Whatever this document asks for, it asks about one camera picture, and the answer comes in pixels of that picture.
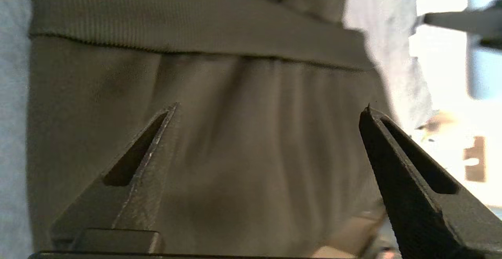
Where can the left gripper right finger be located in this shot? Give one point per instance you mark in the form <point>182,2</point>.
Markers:
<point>415,212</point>

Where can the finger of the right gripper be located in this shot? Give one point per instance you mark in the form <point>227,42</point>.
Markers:
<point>470,22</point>

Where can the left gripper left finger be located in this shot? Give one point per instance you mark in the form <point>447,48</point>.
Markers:
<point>129,204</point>

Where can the black hooded sweatshirt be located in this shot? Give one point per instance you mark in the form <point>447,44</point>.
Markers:
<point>235,133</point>

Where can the small brown block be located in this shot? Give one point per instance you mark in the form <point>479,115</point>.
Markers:
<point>475,157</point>

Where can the blue bed sheet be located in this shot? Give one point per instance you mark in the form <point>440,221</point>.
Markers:
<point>388,35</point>

